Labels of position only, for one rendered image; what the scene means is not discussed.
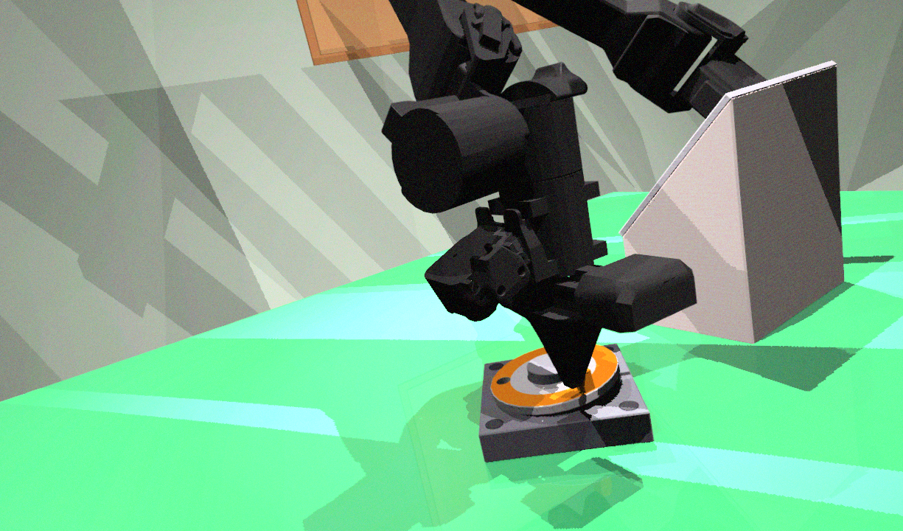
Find orange round plate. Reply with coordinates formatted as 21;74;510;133
490;345;620;415

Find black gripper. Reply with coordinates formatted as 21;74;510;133
488;168;697;389

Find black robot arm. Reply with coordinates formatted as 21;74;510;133
381;0;767;322

